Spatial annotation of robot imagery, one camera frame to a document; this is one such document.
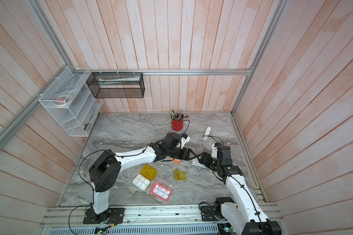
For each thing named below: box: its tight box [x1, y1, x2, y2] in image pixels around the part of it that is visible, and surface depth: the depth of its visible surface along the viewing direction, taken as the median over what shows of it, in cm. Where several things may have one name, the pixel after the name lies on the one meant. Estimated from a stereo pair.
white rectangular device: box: [202, 126, 212, 141], surface depth 106 cm
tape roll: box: [53, 94, 73, 107], surface depth 75 cm
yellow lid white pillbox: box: [131, 164, 158, 192], surface depth 87 cm
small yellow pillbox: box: [174, 168, 187, 181], surface depth 89 cm
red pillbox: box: [150, 182, 173, 202], surface depth 82 cm
